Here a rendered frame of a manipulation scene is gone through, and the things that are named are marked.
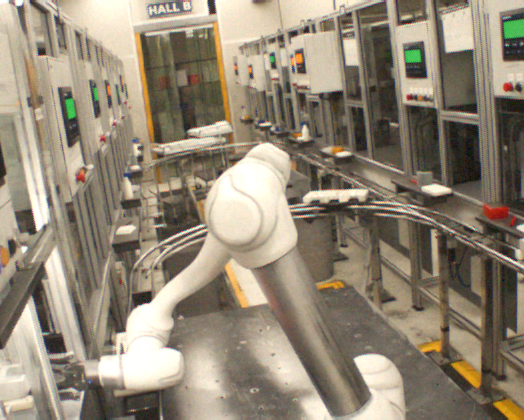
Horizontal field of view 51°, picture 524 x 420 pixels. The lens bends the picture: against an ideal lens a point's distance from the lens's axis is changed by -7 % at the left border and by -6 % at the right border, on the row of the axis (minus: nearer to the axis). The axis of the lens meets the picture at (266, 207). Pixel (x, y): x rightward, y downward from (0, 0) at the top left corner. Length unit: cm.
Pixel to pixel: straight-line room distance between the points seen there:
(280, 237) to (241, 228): 9
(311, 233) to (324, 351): 327
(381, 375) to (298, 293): 38
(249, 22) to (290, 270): 881
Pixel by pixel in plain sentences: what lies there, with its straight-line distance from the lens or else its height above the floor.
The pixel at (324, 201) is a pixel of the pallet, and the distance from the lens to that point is 342.
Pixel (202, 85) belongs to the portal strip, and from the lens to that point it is 968.
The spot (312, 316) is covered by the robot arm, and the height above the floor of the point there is 119.
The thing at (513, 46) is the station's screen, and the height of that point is 164.
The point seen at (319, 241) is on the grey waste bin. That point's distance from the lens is 444.
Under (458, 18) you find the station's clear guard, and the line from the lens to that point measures 294.
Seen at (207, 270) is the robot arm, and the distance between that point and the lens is 132.
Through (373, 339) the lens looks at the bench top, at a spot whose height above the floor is 68.
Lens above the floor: 167
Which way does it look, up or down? 14 degrees down
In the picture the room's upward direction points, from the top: 8 degrees counter-clockwise
